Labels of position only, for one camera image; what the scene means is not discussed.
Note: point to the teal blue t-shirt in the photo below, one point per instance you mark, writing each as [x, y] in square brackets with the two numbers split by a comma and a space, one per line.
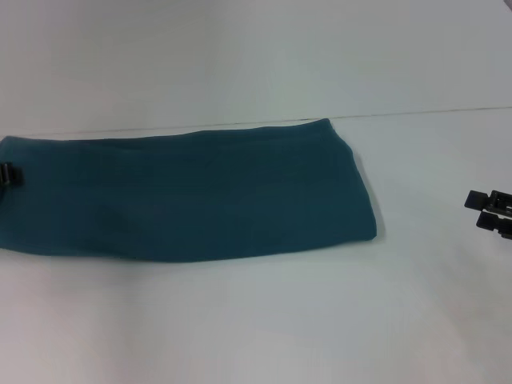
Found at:
[192, 196]

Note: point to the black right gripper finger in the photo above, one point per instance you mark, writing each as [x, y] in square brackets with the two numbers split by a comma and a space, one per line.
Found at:
[490, 224]
[484, 200]

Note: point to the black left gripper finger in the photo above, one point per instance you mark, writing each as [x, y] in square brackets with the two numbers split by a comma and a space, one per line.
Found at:
[6, 170]
[10, 182]

